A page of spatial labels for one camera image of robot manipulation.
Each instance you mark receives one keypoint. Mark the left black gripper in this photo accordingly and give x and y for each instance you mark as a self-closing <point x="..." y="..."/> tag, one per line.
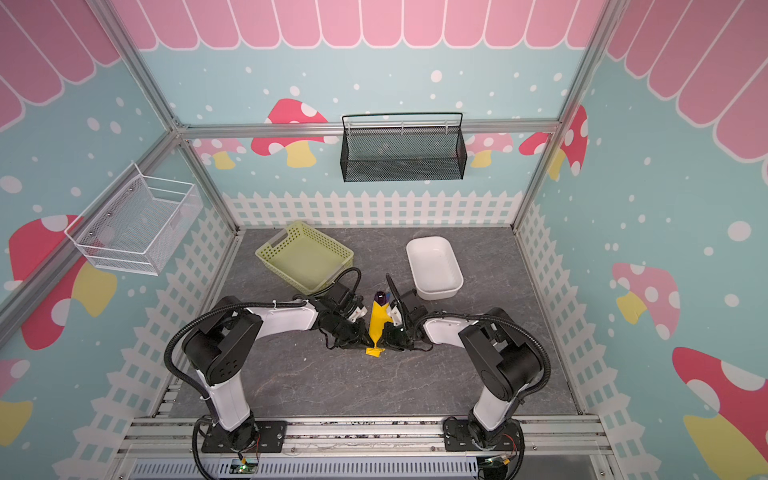
<point x="357" y="340"/>

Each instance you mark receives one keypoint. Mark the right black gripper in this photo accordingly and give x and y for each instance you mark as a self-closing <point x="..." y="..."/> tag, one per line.
<point x="393" y="335"/>

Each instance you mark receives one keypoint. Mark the yellow paper napkin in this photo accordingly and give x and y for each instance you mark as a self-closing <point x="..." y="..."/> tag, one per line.
<point x="379" y="318"/>

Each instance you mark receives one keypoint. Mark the dark purple spoon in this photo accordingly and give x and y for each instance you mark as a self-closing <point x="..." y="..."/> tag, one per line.
<point x="380" y="298"/>

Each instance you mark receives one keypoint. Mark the white plastic bin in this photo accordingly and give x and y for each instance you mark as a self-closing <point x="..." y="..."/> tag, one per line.
<point x="435" y="270"/>

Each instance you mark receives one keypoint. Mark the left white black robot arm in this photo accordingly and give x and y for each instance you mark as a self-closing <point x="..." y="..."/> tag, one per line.
<point x="209" y="352"/>

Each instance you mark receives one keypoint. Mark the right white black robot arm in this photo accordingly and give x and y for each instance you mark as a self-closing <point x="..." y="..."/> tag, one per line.
<point x="510" y="362"/>

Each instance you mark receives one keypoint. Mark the green plastic basket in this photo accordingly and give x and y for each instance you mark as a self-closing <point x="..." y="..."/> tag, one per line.
<point x="304" y="257"/>

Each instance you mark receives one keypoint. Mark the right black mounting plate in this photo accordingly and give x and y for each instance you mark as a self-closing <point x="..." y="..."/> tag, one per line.
<point x="468" y="435"/>

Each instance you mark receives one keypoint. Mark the black mounting plate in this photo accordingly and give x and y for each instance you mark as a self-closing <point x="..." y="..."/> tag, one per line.
<point x="260" y="436"/>
<point x="468" y="435"/>

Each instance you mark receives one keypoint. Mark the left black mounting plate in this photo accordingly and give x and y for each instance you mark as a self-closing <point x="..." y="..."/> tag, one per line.
<point x="260" y="436"/>

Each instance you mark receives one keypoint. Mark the green circuit board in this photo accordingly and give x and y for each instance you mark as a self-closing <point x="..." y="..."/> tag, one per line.
<point x="244" y="467"/>

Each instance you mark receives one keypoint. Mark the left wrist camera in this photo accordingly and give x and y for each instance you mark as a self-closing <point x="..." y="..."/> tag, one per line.
<point x="342" y="297"/>

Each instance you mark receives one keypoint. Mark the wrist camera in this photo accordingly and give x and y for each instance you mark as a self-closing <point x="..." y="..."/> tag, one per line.
<point x="395" y="313"/>
<point x="342" y="297"/>

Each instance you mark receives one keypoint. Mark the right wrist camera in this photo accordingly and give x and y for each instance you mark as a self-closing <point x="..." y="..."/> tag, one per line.
<point x="395" y="313"/>

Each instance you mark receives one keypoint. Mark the black wire mesh basket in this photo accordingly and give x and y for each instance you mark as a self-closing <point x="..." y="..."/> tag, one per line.
<point x="410" y="146"/>

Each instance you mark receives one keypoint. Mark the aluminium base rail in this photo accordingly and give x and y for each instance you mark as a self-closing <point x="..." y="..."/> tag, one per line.
<point x="556" y="447"/>

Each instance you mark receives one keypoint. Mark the white wire mesh basket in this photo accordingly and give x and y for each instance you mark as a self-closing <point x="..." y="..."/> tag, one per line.
<point x="136" y="225"/>

